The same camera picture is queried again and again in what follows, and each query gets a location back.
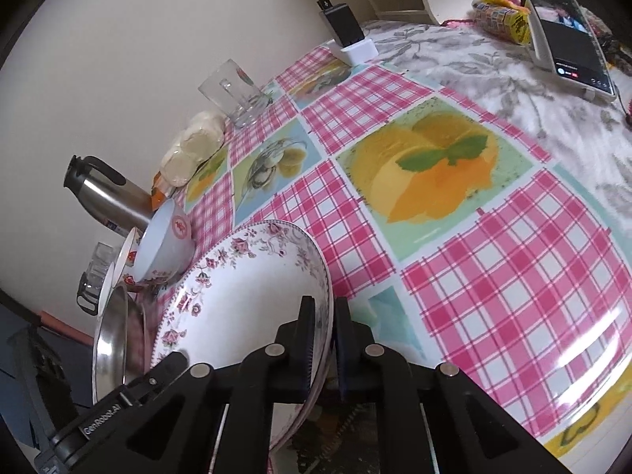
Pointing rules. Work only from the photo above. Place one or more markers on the light blue bowl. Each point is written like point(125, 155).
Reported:
point(166, 247)

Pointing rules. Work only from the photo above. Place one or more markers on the strawberry pattern bowl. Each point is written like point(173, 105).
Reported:
point(123, 269)

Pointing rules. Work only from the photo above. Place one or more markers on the checkered picture tablecloth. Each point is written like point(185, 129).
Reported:
point(453, 234)

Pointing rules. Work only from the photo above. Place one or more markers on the white square bowl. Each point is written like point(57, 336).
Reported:
point(106, 288)

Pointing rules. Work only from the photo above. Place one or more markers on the bag of steamed buns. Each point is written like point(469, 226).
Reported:
point(200, 139)

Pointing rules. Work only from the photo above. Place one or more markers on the glass teapot black handle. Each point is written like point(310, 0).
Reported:
point(89, 292)

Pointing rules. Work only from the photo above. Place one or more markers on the stainless steel round plate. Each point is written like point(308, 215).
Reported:
point(109, 348)

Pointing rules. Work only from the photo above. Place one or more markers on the stainless steel thermos jug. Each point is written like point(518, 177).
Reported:
point(111, 199)

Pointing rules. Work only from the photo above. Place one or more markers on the smartphone on stand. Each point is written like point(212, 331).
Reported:
point(563, 44)

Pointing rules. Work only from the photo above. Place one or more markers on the glass mug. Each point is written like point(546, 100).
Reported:
point(231, 90)

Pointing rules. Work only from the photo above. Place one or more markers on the floral rim round plate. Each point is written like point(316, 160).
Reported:
point(234, 298)

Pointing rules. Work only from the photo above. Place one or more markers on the grey floral table cover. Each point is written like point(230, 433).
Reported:
point(590, 138)

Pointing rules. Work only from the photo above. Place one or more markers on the small glass cup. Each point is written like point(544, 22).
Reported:
point(102, 256)

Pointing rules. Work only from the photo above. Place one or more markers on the black power adapter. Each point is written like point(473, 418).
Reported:
point(342, 23)

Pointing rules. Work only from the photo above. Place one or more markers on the colourful snack packet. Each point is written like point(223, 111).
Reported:
point(506, 19)

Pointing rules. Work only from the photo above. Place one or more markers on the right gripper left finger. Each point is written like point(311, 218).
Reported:
point(219, 420)

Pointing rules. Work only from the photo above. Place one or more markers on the orange snack packet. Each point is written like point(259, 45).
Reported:
point(160, 190)

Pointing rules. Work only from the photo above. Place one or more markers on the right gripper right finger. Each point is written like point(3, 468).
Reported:
point(430, 420)

